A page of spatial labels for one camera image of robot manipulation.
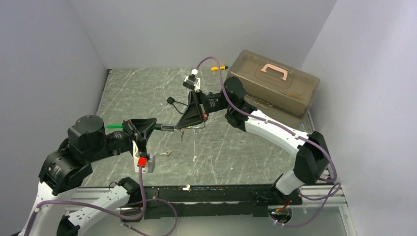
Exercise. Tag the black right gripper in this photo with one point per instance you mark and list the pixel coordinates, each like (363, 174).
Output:
(196, 110)

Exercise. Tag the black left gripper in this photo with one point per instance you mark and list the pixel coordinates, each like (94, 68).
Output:
(144, 127)

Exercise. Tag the silver key bunch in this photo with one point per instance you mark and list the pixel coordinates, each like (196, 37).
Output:
(181, 131)

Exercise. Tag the small silver key pair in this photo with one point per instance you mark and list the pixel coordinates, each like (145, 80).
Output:
(167, 153)

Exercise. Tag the brass padlock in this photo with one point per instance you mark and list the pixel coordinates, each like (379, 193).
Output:
(198, 126)

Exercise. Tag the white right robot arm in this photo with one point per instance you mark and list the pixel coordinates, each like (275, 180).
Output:
(309, 150)

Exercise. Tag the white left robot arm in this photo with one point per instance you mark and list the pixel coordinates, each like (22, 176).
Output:
(64, 170)

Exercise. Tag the yellow screwdriver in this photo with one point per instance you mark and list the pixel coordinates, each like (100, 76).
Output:
(219, 68)

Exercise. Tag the translucent brown toolbox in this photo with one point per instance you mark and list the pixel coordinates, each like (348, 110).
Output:
(282, 92)

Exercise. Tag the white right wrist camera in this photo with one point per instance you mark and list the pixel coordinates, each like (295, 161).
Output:
(192, 82)

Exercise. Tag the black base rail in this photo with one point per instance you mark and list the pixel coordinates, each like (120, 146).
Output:
(216, 200)

